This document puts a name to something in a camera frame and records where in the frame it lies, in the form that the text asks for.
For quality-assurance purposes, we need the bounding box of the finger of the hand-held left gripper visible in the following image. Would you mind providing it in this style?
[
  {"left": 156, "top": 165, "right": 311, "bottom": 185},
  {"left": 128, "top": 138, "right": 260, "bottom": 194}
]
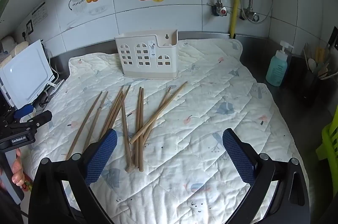
[
  {"left": 19, "top": 110, "right": 52, "bottom": 132},
  {"left": 13, "top": 105, "right": 35, "bottom": 119}
]

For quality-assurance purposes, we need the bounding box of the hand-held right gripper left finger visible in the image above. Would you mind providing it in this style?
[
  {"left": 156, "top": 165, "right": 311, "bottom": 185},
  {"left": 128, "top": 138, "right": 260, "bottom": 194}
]
[{"left": 29, "top": 129, "right": 118, "bottom": 224}]

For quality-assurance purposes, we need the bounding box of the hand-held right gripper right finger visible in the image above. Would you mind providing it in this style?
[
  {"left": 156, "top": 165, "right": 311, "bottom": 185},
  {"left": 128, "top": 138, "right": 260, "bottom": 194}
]
[{"left": 222, "top": 128, "right": 310, "bottom": 224}]

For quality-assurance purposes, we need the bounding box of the pile of brown chopsticks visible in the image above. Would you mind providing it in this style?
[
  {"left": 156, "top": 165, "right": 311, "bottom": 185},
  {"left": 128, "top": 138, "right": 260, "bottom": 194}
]
[{"left": 65, "top": 81, "right": 188, "bottom": 174}]

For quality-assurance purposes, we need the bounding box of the beige plastic cutlery holder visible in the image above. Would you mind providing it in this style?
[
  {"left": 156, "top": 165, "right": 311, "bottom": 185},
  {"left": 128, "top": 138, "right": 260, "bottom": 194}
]
[{"left": 114, "top": 31, "right": 179, "bottom": 80}]

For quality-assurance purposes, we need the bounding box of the bundle of kitchen utensils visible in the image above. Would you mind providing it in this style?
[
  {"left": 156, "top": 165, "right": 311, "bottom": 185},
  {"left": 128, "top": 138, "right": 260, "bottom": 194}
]
[{"left": 302, "top": 42, "right": 338, "bottom": 80}]

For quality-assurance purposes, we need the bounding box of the person's left hand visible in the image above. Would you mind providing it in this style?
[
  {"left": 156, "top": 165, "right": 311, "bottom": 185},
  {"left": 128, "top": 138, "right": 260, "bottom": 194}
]
[{"left": 0, "top": 148, "right": 25, "bottom": 190}]

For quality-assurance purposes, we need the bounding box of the white cutting board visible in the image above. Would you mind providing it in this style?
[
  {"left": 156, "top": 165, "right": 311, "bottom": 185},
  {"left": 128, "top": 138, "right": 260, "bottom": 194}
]
[{"left": 0, "top": 40, "right": 53, "bottom": 109}]

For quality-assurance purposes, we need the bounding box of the white quilted printed mat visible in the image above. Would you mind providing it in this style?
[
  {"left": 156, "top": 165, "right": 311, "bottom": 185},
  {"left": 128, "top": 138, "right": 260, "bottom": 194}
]
[{"left": 20, "top": 39, "right": 304, "bottom": 224}]

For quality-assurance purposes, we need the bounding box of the teal pump soap bottle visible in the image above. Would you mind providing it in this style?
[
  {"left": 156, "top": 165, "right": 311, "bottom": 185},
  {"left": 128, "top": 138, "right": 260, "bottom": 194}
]
[{"left": 265, "top": 40, "right": 295, "bottom": 87}]

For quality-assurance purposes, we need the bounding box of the black utensil cup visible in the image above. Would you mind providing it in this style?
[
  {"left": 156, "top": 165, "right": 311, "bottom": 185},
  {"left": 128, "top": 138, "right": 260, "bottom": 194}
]
[{"left": 301, "top": 68, "right": 326, "bottom": 106}]

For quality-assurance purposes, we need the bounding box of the grey knob valve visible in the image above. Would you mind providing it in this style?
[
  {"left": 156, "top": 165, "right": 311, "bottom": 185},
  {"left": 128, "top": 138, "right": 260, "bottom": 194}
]
[{"left": 239, "top": 9, "right": 261, "bottom": 23}]

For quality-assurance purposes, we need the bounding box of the red knob valve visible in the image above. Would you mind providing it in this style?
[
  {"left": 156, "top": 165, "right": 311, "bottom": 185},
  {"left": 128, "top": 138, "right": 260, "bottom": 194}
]
[{"left": 211, "top": 3, "right": 229, "bottom": 18}]

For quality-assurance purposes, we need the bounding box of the printed wall label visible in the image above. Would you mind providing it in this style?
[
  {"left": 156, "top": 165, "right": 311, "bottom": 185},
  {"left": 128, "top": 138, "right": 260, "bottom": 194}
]
[{"left": 31, "top": 1, "right": 47, "bottom": 27}]

